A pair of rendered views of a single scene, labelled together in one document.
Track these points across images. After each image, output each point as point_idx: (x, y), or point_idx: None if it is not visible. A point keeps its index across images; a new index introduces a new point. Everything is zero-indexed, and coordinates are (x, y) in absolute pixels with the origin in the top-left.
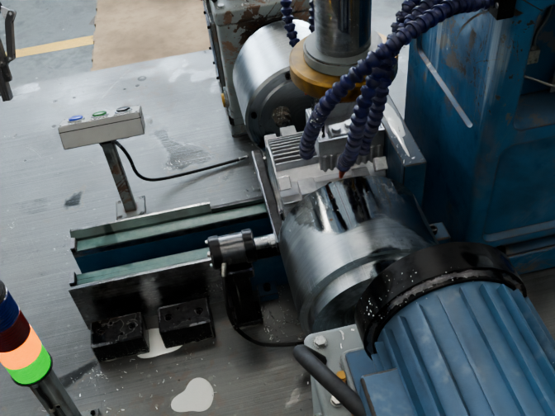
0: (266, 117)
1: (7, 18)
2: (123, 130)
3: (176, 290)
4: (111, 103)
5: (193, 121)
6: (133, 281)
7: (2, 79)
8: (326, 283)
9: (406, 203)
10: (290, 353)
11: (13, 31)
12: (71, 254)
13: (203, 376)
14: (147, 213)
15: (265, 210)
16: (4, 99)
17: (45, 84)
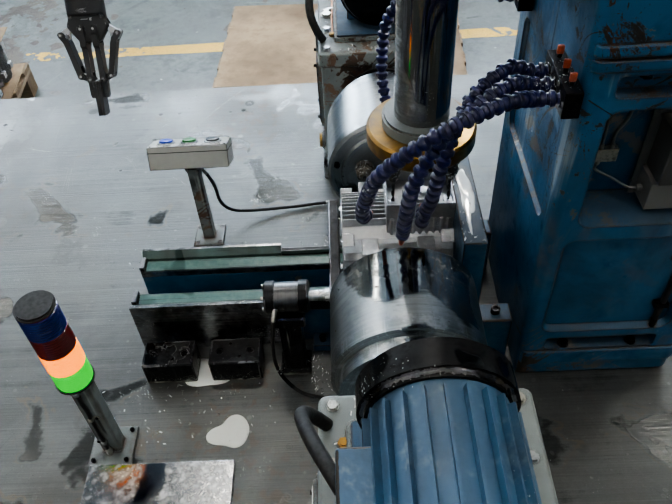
0: (349, 168)
1: (113, 37)
2: (209, 160)
3: (232, 326)
4: (214, 125)
5: (290, 156)
6: (191, 310)
7: (101, 94)
8: (358, 349)
9: (456, 282)
10: None
11: (117, 50)
12: None
13: (243, 414)
14: (225, 242)
15: None
16: (100, 113)
17: (154, 95)
